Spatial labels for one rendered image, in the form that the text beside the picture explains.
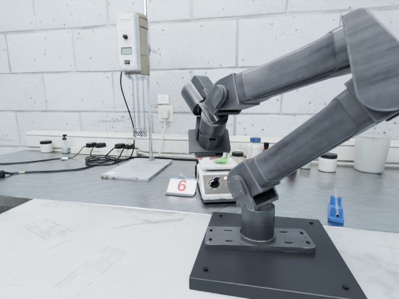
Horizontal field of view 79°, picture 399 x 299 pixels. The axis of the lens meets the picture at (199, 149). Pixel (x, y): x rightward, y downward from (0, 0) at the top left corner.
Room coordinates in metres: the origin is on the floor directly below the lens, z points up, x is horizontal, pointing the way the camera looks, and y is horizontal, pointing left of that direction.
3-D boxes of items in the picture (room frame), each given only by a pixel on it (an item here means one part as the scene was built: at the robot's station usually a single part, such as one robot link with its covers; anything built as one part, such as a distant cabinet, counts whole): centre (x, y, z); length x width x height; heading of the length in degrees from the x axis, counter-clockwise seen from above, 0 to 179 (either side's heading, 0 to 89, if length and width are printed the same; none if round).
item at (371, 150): (1.01, -0.73, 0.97); 0.18 x 0.13 x 0.15; 144
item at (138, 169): (1.02, 0.26, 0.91); 0.30 x 0.20 x 0.01; 168
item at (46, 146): (1.37, 0.88, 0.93); 0.06 x 0.06 x 0.06
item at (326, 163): (0.99, -0.54, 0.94); 0.07 x 0.07 x 0.07
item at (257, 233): (0.43, -0.11, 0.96); 0.20 x 0.07 x 0.08; 85
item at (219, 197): (0.76, -0.06, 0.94); 0.22 x 0.13 x 0.08; 5
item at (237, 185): (0.44, -0.10, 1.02); 0.09 x 0.06 x 0.06; 133
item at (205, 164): (0.79, -0.06, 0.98); 0.12 x 0.12 x 0.01; 5
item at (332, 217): (0.58, -0.35, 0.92); 0.10 x 0.03 x 0.04; 153
